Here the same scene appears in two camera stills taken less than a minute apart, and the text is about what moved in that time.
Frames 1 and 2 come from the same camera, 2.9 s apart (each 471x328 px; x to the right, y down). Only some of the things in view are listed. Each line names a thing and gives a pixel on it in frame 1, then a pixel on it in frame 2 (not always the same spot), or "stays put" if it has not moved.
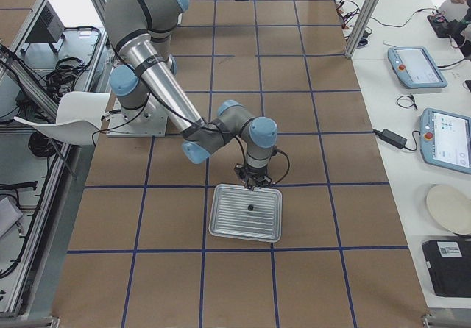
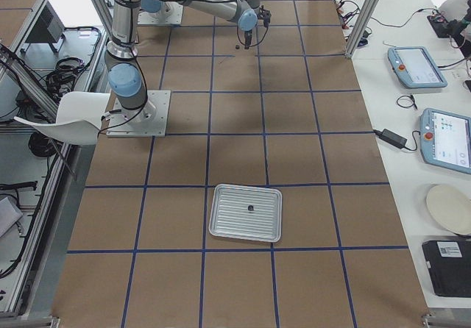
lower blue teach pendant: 445,140 stays put
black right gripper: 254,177 → 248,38
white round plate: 450,207 stays put
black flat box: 449,265 stays put
